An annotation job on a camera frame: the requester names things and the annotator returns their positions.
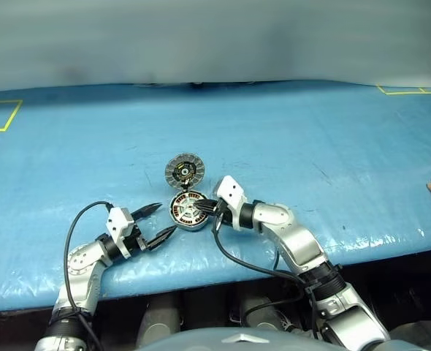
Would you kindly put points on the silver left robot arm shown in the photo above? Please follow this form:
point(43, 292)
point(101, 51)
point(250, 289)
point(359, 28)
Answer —
point(80, 263)

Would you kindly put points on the motor stator with copper windings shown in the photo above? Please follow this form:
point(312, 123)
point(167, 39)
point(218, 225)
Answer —
point(191, 230)
point(186, 213)

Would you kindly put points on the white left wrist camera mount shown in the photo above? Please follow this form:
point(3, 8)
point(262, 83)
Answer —
point(118, 219)

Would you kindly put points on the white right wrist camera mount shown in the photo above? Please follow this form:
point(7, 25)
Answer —
point(230, 190)

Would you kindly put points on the yellow tape square outline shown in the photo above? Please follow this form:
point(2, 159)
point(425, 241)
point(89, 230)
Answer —
point(1, 101)

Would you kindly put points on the black sneaker white laces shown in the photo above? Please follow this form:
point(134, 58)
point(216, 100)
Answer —
point(286, 321)

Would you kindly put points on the round motor end cap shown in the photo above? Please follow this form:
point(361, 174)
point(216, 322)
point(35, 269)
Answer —
point(175, 172)

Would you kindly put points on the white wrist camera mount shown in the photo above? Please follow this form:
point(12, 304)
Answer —
point(118, 219)
point(230, 190)

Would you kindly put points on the blue plastic table cover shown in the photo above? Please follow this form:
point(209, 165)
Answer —
point(91, 153)

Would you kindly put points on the grey-blue robot chest cover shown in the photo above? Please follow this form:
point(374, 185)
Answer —
point(215, 342)

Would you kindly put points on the dark grey rounded cylinder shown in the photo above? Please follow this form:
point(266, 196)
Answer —
point(259, 311)
point(160, 318)

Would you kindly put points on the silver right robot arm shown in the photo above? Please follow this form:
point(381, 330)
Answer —
point(299, 245)

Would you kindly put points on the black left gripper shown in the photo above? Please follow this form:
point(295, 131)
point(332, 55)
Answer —
point(139, 239)

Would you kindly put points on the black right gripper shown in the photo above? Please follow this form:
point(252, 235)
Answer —
point(219, 212)

